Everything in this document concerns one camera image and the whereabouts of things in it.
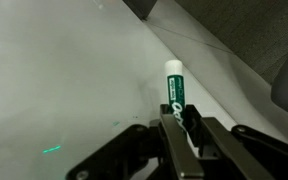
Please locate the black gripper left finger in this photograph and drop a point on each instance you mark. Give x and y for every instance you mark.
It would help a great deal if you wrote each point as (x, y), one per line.
(180, 150)

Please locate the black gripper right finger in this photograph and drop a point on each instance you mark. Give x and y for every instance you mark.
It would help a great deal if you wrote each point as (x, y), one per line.
(237, 156)

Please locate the green whiteboard marker white cap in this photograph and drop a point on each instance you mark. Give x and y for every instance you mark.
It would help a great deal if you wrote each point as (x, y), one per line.
(174, 86)

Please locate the large whiteboard panel with tray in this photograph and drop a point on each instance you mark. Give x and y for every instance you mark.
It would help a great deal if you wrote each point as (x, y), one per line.
(50, 66)

